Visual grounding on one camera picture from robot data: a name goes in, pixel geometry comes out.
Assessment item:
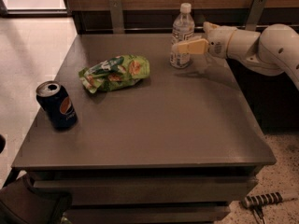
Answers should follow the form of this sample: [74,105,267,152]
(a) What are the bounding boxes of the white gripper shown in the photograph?
[172,21,237,59]

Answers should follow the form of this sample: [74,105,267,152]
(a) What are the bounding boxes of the clear plastic water bottle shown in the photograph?
[170,3,195,69]

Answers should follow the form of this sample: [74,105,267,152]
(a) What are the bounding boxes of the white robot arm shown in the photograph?
[172,21,299,90]

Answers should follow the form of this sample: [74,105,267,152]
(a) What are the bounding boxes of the green chip bag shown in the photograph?
[78,55,150,93]

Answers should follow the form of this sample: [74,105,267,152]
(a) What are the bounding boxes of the grey drawer cabinet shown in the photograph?
[13,35,276,210]

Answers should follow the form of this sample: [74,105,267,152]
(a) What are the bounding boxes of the blue Pepsi can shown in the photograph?
[36,81,78,130]

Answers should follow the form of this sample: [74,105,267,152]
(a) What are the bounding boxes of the lower grey drawer front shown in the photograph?
[66,206,230,224]

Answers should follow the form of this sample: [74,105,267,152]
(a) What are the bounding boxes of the grey drawer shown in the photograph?
[35,176,257,205]
[66,206,230,224]

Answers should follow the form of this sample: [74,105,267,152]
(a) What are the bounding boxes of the upper grey drawer front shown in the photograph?
[35,176,257,205]

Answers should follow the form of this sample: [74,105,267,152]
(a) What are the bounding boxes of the dark round object at left edge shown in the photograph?
[0,134,6,153]

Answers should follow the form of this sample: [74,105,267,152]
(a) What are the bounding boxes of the dark bag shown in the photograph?
[0,175,72,224]

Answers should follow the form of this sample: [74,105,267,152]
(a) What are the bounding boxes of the right metal wall bracket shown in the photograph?
[245,0,267,31]

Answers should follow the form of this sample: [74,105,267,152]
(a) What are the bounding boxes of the metal wall bracket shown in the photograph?
[108,0,125,34]
[245,0,267,31]

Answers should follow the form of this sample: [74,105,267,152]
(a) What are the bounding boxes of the left metal wall bracket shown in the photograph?
[108,0,125,34]

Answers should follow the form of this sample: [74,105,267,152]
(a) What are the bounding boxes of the striped black white tool handle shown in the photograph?
[241,191,298,224]

